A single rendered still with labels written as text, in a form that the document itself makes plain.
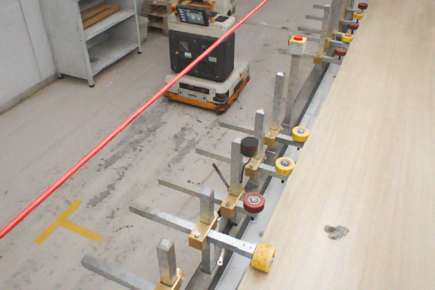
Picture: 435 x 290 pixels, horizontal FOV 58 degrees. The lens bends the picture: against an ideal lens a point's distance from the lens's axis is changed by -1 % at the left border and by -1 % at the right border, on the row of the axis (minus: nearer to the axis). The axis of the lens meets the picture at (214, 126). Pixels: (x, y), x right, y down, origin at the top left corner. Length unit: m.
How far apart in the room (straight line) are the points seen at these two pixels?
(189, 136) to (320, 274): 2.19
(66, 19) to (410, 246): 3.37
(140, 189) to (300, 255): 1.72
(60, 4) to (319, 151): 2.88
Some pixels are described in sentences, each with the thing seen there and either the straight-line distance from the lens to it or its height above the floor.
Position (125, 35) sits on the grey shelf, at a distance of 4.83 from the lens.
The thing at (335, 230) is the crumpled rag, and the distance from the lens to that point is 1.46.
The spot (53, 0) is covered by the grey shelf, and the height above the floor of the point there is 0.85.
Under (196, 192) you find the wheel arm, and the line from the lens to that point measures 1.60.
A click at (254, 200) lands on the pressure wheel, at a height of 0.91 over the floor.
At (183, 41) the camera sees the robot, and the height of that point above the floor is 0.62.
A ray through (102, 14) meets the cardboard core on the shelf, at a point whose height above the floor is 0.58.
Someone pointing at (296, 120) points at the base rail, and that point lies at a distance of 2.32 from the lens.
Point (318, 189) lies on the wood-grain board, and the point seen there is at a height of 0.90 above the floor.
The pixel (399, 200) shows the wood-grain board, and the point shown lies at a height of 0.90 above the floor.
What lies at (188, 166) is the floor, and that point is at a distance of 3.02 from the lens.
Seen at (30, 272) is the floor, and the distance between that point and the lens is 2.63.
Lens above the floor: 1.99
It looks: 35 degrees down
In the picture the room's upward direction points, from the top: straight up
